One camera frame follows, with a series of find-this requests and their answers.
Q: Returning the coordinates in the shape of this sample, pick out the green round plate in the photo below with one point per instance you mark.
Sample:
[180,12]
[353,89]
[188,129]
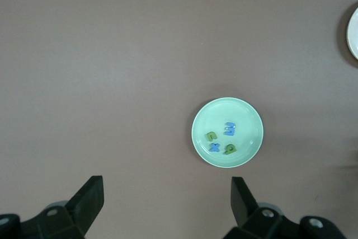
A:
[240,110]

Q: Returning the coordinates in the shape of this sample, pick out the green foam letter u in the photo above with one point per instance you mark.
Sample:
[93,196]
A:
[208,137]

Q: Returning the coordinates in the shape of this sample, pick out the green foam letter q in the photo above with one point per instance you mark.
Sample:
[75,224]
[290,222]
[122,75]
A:
[228,150]

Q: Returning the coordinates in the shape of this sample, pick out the blue foam letter x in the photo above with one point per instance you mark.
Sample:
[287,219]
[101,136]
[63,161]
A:
[214,147]

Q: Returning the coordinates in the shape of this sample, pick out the blue foam letter m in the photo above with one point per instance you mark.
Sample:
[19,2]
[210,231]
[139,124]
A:
[230,132]

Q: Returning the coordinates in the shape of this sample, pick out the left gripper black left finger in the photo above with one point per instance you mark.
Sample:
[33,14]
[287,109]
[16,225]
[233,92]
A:
[84,211]

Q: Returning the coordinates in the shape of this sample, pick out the beige round plate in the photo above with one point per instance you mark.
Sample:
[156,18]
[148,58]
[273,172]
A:
[353,34]

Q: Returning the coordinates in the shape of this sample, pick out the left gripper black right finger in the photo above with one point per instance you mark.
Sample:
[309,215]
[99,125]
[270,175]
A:
[246,211]

